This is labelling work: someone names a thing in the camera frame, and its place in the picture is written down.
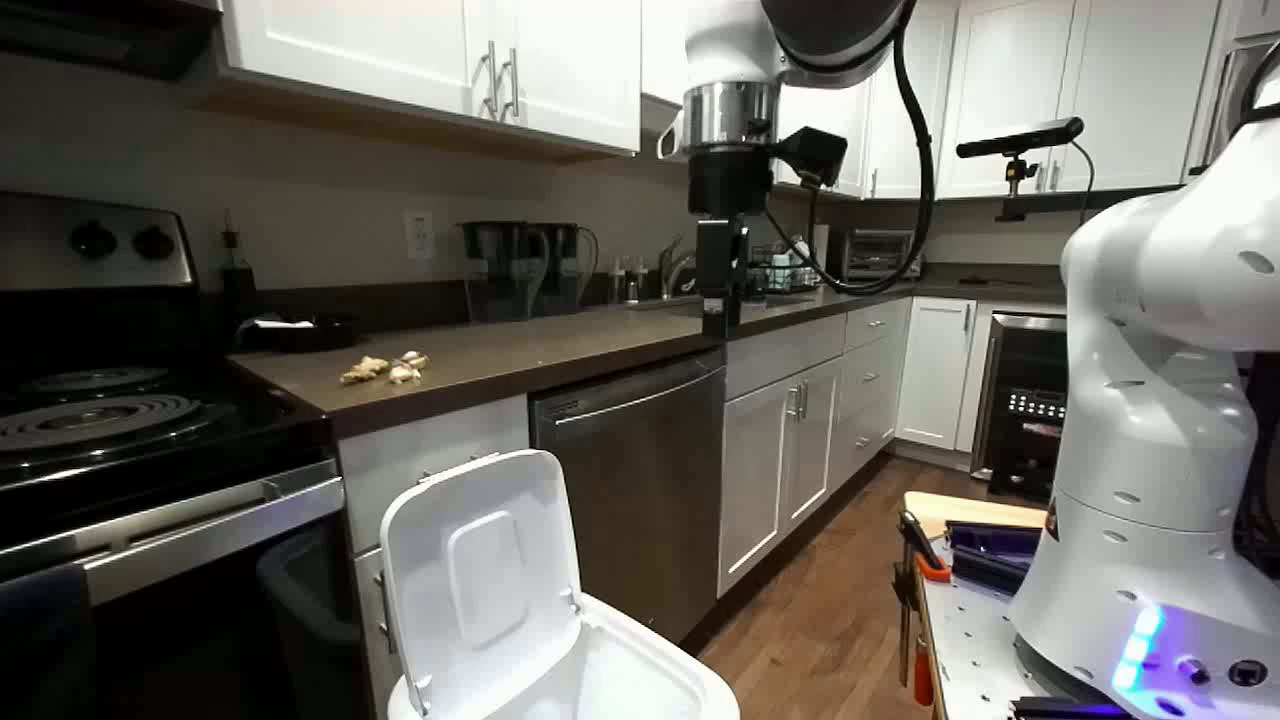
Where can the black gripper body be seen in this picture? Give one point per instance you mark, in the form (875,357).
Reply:
(731,181)

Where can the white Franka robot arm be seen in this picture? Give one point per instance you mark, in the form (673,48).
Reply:
(1145,442)

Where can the flat tan crumpled paper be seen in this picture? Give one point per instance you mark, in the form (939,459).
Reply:
(400,376)

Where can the small tan crumpled paper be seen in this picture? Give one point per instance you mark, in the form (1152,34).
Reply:
(355,376)
(379,367)

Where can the white trash bin lid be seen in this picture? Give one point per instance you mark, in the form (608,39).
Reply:
(482,572)

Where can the white trash bin body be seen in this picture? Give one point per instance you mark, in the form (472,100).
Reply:
(624,682)

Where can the chrome kitchen faucet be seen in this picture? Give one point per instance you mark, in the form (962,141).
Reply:
(673,274)

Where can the wide white lower cabinet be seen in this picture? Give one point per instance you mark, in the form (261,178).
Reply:
(786,427)

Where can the black coffee maker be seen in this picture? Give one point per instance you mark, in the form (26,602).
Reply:
(560,266)
(498,266)

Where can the silver toaster oven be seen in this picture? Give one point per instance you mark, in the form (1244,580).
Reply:
(880,252)

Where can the white upper cabinet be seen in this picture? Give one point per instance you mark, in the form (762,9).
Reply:
(1105,93)
(400,53)
(884,147)

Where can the stainless steel dishwasher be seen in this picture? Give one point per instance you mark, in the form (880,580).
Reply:
(633,493)

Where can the white corner lower cabinet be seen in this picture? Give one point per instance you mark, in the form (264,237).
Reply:
(939,372)

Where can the black beverage cooler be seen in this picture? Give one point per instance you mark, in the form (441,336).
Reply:
(1026,404)

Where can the light wooden board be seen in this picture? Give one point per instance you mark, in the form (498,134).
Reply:
(972,508)

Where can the narrow white lower cabinet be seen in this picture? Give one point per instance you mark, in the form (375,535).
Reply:
(424,454)

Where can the dark blue box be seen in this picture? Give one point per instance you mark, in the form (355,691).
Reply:
(995,555)

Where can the black shallow dish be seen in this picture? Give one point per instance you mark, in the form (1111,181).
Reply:
(298,333)

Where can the perforated metal robot table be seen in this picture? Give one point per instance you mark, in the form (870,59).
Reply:
(972,653)

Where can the dark bottle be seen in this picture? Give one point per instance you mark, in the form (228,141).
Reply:
(237,282)

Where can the black stove knob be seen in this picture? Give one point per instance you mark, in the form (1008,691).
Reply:
(155,240)
(92,240)

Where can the small coil stove burner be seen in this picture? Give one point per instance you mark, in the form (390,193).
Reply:
(99,383)

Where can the black electric stove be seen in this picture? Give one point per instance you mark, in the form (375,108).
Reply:
(132,535)

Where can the large coil stove burner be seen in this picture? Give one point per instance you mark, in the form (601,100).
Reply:
(92,427)

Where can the dark range hood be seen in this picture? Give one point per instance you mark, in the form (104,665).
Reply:
(92,34)

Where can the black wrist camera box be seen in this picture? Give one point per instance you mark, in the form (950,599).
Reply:
(814,152)

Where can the black camera on stand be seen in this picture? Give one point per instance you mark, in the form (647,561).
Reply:
(1022,141)

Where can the white wall outlet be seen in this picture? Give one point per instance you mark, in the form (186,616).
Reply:
(422,235)

